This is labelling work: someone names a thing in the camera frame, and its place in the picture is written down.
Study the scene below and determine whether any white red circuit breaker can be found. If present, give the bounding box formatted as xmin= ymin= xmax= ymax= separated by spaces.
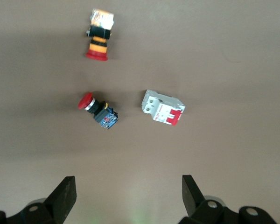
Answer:
xmin=141 ymin=89 xmax=186 ymax=126

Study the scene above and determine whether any red orange emergency stop button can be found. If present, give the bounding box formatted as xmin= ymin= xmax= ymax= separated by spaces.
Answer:
xmin=85 ymin=8 xmax=115 ymax=62

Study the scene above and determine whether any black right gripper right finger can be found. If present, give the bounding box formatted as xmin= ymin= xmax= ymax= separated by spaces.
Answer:
xmin=178 ymin=174 xmax=280 ymax=224

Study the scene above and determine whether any red push button blue base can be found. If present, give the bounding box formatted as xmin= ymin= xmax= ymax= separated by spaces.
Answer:
xmin=77 ymin=92 xmax=119 ymax=130

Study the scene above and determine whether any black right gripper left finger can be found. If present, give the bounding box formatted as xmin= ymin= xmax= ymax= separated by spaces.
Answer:
xmin=0 ymin=176 xmax=77 ymax=224

